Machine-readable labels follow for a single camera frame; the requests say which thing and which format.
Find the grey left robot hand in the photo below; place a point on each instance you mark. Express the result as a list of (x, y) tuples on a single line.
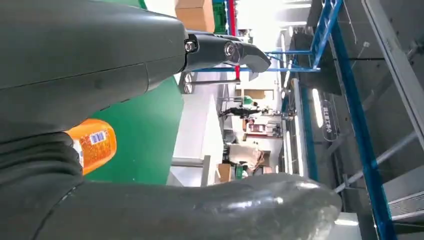
[(82, 49)]

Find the orange drink bottle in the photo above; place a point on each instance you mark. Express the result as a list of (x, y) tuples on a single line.
[(99, 145)]

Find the cardboard box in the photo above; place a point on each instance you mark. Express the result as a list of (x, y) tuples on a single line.
[(195, 15)]

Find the green crate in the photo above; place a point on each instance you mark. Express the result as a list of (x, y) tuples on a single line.
[(219, 16)]

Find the white cabinet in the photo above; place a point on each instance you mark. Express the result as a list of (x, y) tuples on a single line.
[(198, 132)]

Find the red pole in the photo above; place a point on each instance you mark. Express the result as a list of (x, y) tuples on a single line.
[(232, 16)]

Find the person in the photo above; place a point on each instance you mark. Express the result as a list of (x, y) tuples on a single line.
[(242, 112)]

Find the steel table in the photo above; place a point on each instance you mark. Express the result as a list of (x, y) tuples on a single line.
[(206, 172)]

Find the small brown carton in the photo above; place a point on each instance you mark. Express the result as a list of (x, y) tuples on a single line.
[(224, 172)]

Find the long ceiling light tube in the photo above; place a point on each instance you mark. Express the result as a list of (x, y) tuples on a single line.
[(317, 107)]

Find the dark hanging sign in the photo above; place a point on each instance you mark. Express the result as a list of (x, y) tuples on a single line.
[(329, 122)]

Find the blue metal rack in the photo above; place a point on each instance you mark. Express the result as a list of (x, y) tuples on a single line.
[(361, 132)]

